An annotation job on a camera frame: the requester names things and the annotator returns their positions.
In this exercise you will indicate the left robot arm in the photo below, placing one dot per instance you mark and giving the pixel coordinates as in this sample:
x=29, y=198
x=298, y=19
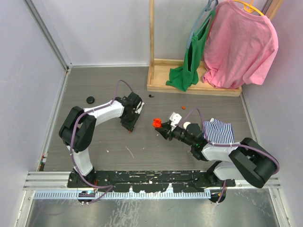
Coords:
x=78, y=128

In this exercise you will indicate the pink t-shirt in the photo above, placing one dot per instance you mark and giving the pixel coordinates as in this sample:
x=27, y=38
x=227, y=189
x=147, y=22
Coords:
x=240, y=47

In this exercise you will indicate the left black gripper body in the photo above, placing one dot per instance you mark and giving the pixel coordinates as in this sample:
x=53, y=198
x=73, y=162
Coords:
x=129, y=122

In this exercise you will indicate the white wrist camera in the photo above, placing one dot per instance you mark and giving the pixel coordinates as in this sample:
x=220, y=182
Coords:
x=140, y=107
x=174, y=119

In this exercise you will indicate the green tank top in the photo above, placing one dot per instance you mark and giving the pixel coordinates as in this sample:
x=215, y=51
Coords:
x=186, y=75

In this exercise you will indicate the white earbud charging case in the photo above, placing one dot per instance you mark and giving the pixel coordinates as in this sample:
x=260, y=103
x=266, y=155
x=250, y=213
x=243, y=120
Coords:
x=186, y=124

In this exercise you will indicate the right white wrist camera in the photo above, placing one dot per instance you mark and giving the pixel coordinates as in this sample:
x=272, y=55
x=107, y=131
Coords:
x=174, y=119

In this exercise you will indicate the blue-grey hanger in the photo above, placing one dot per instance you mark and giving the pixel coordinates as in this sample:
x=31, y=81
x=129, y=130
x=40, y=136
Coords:
x=210, y=6

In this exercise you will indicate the wooden clothes rack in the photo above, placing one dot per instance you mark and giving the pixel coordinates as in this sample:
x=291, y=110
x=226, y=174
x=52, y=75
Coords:
x=159, y=69

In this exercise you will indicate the blue striped cloth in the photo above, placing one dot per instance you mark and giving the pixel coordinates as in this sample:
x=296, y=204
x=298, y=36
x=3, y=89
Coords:
x=219, y=132

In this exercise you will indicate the yellow hanger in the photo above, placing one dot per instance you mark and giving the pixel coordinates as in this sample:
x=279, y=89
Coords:
x=248, y=7

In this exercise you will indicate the orange earbud charging case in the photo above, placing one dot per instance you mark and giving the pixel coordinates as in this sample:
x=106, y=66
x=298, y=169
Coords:
x=157, y=123

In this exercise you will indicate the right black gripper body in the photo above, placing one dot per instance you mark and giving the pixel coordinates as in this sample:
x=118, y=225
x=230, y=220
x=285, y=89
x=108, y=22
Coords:
x=177, y=133

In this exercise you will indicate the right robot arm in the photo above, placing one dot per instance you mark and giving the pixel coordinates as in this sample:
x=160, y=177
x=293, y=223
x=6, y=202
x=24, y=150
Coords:
x=245, y=160

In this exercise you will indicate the white cable duct strip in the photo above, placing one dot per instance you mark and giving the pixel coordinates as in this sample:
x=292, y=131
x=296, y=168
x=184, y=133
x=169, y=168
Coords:
x=90, y=195

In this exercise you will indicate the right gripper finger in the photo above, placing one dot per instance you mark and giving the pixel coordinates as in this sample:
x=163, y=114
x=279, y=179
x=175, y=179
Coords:
x=164, y=132
x=166, y=125

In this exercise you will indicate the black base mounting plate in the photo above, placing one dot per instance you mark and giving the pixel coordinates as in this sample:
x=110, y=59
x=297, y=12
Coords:
x=156, y=181

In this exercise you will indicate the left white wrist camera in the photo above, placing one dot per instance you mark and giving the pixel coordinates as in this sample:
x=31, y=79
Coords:
x=140, y=107

